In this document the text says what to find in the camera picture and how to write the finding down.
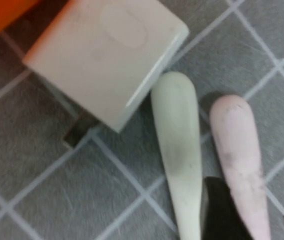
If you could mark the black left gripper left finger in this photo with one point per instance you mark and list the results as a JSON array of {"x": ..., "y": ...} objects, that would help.
[{"x": 217, "y": 215}]

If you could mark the pink plastic spoon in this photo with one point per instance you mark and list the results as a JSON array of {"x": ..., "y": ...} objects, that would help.
[{"x": 237, "y": 140}]

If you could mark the grey grid table mat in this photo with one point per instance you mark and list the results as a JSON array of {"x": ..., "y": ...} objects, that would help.
[{"x": 57, "y": 187}]

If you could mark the white plastic knife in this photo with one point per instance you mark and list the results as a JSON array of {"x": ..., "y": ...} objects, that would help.
[{"x": 177, "y": 125}]

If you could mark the white charger plug adapter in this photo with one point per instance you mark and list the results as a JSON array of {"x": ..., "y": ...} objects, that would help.
[{"x": 94, "y": 62}]

